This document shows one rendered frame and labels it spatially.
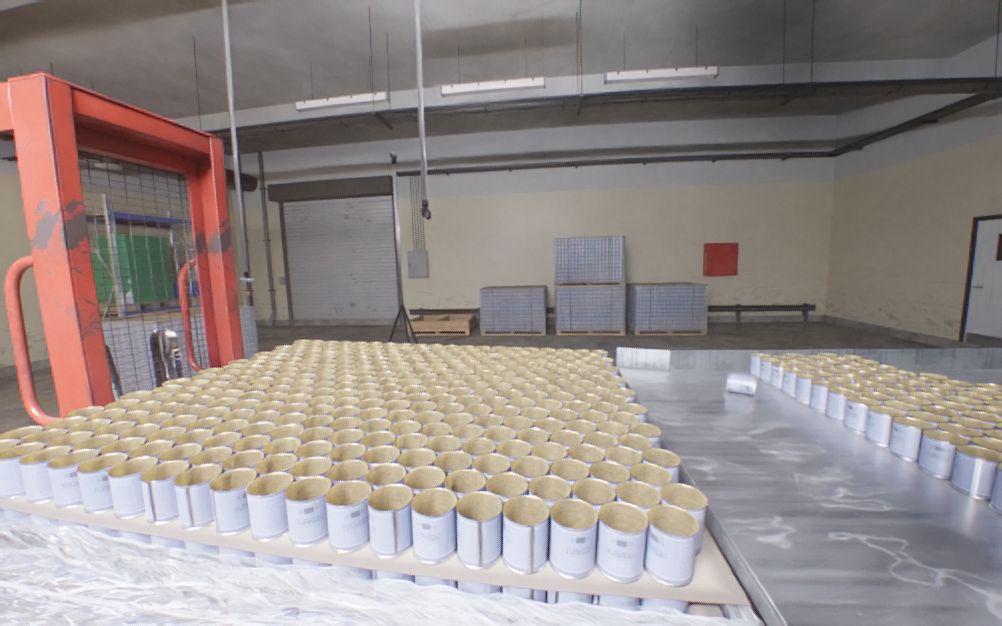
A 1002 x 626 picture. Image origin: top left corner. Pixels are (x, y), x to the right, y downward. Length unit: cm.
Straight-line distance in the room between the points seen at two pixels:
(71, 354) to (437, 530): 121
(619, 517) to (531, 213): 919
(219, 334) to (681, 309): 776
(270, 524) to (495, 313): 747
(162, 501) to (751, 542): 97
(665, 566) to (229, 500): 66
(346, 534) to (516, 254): 913
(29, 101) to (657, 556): 174
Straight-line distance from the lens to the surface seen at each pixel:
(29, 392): 175
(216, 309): 194
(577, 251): 793
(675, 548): 62
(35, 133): 159
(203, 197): 196
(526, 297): 791
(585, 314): 804
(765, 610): 73
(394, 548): 66
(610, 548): 61
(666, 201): 1008
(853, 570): 82
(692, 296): 845
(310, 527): 71
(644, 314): 823
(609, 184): 986
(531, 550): 61
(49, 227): 154
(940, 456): 118
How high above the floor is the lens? 153
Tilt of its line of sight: 7 degrees down
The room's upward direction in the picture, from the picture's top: 2 degrees counter-clockwise
